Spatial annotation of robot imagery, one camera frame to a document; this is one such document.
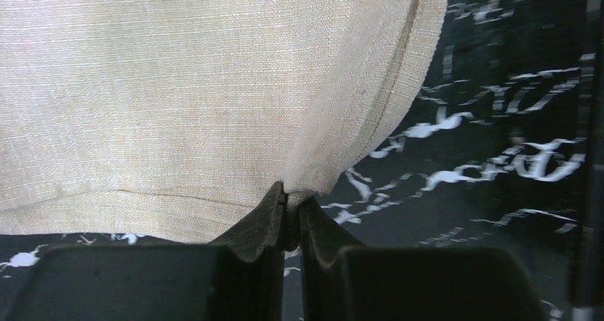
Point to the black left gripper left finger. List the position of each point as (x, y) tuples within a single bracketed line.
[(237, 276)]

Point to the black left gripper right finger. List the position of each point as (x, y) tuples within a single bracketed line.
[(344, 279)]

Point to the beige cloth napkin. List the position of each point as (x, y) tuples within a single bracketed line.
[(172, 118)]

